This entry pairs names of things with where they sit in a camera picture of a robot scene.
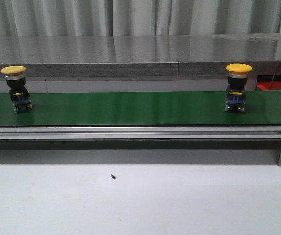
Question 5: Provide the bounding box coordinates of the yellow mushroom push button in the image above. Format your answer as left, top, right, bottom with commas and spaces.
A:
1, 65, 33, 113
225, 63, 252, 113

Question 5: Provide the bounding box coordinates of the grey stone counter shelf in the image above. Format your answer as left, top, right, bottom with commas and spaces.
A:
0, 33, 281, 77

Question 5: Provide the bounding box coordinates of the green conveyor belt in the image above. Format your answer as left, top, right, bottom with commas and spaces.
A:
0, 91, 281, 126

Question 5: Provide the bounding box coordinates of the red plastic tray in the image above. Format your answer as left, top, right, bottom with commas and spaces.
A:
256, 75, 281, 90

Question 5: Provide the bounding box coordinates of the grey pleated curtain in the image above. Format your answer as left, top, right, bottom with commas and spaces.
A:
0, 0, 281, 36

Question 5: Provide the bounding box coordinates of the aluminium conveyor side rail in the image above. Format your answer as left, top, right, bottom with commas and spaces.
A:
0, 126, 281, 140

